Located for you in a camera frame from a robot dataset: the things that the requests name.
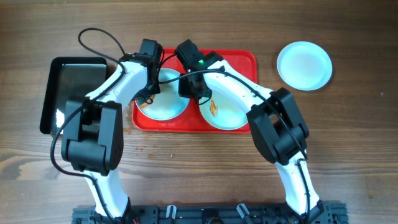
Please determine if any white plate top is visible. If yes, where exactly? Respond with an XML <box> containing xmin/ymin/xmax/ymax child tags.
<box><xmin>136</xmin><ymin>80</ymin><xmax>190</xmax><ymax>121</ymax></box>

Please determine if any white plate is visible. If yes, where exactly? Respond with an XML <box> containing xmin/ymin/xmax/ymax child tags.
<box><xmin>276</xmin><ymin>41</ymin><xmax>333</xmax><ymax>91</ymax></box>
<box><xmin>199</xmin><ymin>90</ymin><xmax>248</xmax><ymax>131</ymax></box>
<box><xmin>136</xmin><ymin>80</ymin><xmax>190</xmax><ymax>121</ymax></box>

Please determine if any green orange sponge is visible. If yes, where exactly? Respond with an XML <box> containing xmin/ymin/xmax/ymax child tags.
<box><xmin>137</xmin><ymin>95</ymin><xmax>154</xmax><ymax>108</ymax></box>

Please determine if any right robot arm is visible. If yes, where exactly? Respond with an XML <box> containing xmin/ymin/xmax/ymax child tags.
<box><xmin>174</xmin><ymin>40</ymin><xmax>320</xmax><ymax>216</ymax></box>

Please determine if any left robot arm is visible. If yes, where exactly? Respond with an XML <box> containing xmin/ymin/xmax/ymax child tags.
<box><xmin>60</xmin><ymin>39</ymin><xmax>163</xmax><ymax>223</ymax></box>

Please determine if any red plastic tray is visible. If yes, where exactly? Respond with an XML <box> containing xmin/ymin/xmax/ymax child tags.
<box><xmin>131</xmin><ymin>49</ymin><xmax>257</xmax><ymax>133</ymax></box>

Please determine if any black rectangular tray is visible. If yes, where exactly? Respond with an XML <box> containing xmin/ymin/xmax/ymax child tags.
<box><xmin>39</xmin><ymin>57</ymin><xmax>108</xmax><ymax>135</ymax></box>

